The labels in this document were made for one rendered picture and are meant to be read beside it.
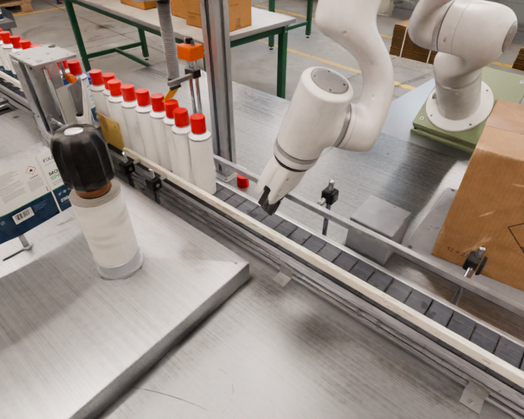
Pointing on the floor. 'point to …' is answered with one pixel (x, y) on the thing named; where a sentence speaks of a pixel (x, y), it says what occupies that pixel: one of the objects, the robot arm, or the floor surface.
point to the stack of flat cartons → (401, 41)
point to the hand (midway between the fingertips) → (270, 204)
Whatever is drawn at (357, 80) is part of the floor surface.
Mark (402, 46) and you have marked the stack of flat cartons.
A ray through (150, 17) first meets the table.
